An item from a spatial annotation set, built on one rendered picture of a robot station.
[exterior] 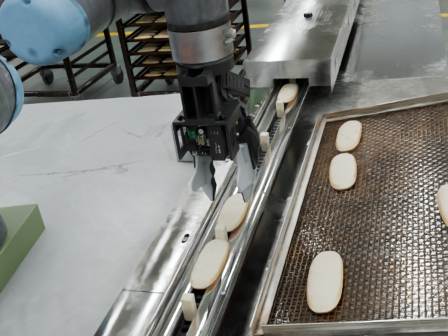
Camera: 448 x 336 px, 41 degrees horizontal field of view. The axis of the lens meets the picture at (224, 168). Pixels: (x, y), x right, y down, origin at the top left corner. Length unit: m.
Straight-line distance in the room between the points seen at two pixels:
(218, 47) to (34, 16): 0.22
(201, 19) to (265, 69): 0.57
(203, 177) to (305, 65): 0.47
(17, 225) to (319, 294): 0.49
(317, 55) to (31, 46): 0.74
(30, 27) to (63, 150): 0.66
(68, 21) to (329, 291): 0.36
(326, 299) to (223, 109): 0.27
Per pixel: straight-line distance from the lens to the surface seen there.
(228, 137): 0.72
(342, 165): 0.84
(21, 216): 0.96
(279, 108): 1.16
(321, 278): 0.64
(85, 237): 0.95
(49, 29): 0.60
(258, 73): 1.25
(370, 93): 1.30
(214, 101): 0.72
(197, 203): 0.88
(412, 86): 1.33
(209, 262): 0.76
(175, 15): 0.70
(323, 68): 1.23
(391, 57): 1.51
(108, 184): 1.08
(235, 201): 0.87
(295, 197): 0.80
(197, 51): 0.70
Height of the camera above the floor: 1.32
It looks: 28 degrees down
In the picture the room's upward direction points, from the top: 9 degrees counter-clockwise
